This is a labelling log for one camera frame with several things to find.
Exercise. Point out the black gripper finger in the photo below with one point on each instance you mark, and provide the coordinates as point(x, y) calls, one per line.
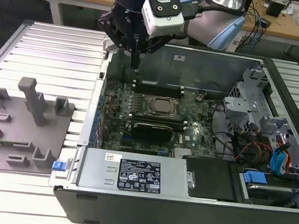
point(156, 42)
point(109, 24)

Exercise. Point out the green RAM stick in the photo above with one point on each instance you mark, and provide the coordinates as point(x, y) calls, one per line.
point(149, 83)
point(3, 142)

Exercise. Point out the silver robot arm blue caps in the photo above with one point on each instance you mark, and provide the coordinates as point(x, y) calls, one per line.
point(206, 28)

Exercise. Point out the black RAM slot bank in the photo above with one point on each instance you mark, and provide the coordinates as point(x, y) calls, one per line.
point(158, 91)
point(156, 119)

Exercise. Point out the CPU in socket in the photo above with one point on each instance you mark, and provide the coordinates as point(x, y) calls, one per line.
point(164, 106)

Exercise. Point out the round coin battery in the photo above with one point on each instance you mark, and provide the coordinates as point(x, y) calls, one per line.
point(199, 97)

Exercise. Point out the green motherboard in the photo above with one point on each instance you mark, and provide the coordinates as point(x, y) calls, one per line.
point(192, 123)

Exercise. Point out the black graphics card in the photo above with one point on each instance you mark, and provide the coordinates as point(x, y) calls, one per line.
point(152, 132)

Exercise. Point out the tall black box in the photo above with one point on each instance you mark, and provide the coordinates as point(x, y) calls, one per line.
point(249, 3)

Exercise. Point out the silver metal drive cage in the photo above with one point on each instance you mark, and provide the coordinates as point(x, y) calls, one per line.
point(245, 106)

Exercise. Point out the silver finned heatsink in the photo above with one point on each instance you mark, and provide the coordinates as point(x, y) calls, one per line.
point(183, 153)

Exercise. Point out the small black cube box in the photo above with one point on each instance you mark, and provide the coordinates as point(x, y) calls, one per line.
point(275, 7)

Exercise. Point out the grey parts rack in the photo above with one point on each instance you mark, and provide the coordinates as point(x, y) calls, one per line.
point(16, 126)

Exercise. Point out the grey power supply with label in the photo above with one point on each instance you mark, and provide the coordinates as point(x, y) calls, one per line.
point(97, 168)

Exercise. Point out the black plastic shroud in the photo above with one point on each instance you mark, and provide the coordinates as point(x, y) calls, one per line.
point(209, 179)

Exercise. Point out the blue case latch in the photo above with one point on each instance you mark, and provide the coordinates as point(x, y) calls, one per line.
point(57, 166)

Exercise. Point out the black open PC case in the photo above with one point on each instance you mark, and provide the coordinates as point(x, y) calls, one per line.
point(151, 215)

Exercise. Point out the hard disk in blue carrier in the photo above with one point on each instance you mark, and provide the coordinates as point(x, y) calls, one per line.
point(266, 189)

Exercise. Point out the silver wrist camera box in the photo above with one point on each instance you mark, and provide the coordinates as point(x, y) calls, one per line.
point(163, 11)

